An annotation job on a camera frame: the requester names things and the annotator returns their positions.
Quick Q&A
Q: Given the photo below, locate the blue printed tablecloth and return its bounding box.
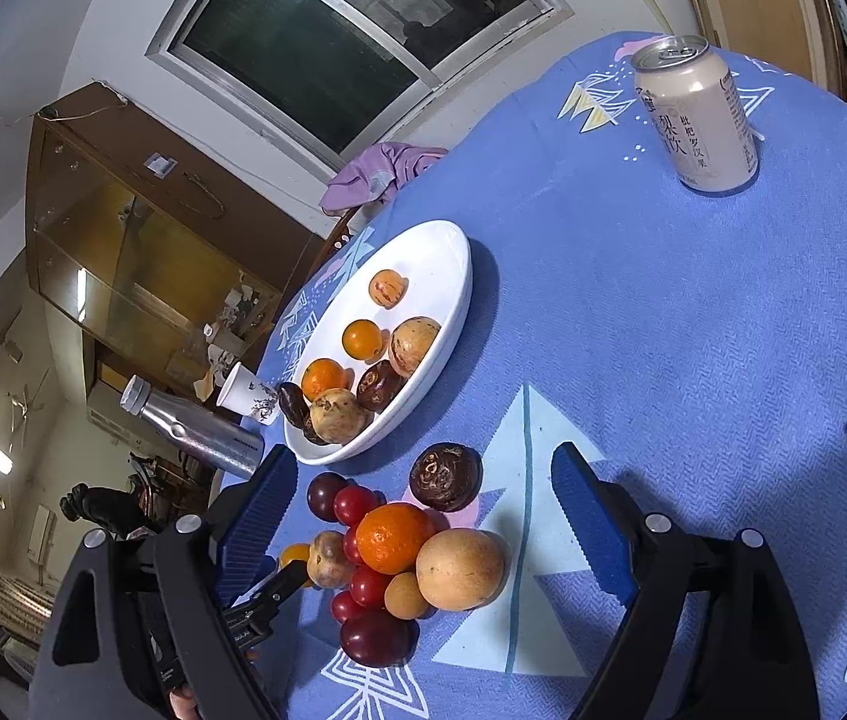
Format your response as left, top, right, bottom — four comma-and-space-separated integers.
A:
214, 30, 847, 720

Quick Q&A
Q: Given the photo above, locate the sliding glass window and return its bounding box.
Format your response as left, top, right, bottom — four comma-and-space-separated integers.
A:
146, 0, 575, 173

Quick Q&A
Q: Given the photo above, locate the dark bulky object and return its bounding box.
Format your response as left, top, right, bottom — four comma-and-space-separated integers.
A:
59, 484, 149, 541

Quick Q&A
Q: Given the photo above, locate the small orange-yellow tomato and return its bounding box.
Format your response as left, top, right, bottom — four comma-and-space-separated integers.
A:
278, 544, 312, 587

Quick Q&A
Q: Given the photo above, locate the wooden chair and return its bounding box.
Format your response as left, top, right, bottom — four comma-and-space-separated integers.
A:
328, 206, 365, 248

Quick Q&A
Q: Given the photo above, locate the small dark plum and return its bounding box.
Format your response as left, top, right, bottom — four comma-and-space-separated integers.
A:
307, 472, 350, 522

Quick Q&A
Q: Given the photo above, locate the white paper cup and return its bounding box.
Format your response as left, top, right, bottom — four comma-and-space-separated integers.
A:
215, 361, 282, 427

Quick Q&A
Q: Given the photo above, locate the wooden picture frame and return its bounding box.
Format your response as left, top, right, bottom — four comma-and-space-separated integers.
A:
674, 0, 847, 102

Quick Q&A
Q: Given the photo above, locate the speckled tan fruit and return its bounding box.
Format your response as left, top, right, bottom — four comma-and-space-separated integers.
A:
307, 531, 356, 590

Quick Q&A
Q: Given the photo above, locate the striped peach-coloured fruit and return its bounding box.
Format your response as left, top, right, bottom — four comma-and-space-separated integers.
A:
389, 317, 443, 398

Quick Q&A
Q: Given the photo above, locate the wooden glass cabinet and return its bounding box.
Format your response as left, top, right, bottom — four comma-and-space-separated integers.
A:
25, 82, 335, 406

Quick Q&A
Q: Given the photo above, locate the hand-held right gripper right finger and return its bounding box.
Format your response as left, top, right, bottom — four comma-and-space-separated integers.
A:
551, 441, 822, 720

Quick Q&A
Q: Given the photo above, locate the silver metal bottle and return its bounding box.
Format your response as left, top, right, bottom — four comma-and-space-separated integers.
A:
119, 375, 266, 481

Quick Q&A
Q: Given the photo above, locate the smooth tan round fruit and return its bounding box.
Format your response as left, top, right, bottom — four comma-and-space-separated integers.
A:
416, 529, 507, 612

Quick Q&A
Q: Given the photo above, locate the large dark wrinkled passion fruit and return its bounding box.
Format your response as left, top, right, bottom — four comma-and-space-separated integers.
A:
409, 444, 483, 513

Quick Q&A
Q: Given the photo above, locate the orange mandarin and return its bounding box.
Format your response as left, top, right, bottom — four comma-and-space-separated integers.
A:
355, 502, 435, 575
301, 358, 353, 402

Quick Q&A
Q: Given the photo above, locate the beige drink can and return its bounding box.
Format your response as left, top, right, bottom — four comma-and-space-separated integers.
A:
632, 34, 759, 197

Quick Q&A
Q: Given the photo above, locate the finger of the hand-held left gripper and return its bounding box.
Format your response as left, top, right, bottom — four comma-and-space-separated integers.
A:
220, 561, 314, 620

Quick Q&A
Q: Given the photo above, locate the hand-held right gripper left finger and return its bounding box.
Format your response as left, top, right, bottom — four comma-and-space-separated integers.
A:
28, 446, 301, 720

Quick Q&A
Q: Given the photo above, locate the purple cloth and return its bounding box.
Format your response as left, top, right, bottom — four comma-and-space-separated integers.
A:
319, 141, 450, 217

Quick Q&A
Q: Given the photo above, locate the large orange-yellow tomato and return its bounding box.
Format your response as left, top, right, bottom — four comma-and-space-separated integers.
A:
341, 319, 384, 361

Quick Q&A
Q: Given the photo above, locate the small tan longan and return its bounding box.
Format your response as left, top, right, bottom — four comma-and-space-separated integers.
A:
383, 571, 429, 620

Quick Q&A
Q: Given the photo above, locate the small striped tan fruit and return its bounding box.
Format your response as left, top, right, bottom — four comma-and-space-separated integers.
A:
368, 270, 408, 310

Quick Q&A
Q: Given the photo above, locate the large dark red plum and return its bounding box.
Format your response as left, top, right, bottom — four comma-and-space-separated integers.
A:
338, 609, 419, 668

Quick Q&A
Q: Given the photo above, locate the brown speckled fruit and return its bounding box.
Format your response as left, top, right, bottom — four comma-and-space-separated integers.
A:
308, 388, 374, 445

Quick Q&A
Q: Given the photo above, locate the white oval plate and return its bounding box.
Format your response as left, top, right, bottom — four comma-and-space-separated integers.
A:
283, 220, 474, 466

